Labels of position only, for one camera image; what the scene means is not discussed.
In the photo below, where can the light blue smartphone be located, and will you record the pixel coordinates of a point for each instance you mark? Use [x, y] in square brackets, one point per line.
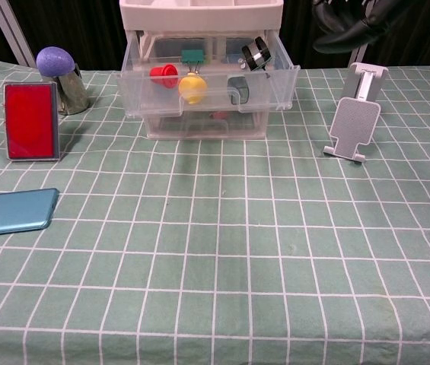
[9, 211]

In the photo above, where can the grey folding phone stand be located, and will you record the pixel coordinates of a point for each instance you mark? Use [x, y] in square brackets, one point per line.
[353, 125]

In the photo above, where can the white frame pole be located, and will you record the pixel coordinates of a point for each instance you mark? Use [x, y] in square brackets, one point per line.
[13, 34]
[357, 57]

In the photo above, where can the silver metal cup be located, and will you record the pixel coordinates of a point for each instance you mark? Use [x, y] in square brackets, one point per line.
[72, 95]

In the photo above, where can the black silver binder clip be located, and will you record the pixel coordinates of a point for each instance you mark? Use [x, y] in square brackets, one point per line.
[256, 53]

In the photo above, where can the green binder clip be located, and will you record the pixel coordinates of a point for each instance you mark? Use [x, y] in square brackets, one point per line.
[192, 57]

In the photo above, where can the clear plastic drawer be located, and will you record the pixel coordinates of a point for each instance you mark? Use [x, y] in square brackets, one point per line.
[245, 127]

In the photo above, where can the clear drawer with coloured stamps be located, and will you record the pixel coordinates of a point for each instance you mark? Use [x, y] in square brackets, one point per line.
[214, 81]

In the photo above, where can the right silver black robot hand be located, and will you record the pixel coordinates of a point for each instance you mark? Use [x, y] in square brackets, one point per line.
[351, 32]

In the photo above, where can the red pad in clear case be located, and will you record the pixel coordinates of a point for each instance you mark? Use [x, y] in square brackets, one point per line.
[30, 121]

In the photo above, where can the white plastic drawer unit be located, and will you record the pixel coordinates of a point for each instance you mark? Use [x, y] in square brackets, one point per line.
[199, 15]

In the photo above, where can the red object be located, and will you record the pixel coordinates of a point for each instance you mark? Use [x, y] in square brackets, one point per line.
[219, 115]

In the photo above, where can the purple egg sponge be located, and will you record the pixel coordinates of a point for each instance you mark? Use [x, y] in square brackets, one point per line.
[55, 61]

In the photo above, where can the green checkered tablecloth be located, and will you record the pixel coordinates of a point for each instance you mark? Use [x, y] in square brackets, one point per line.
[214, 247]

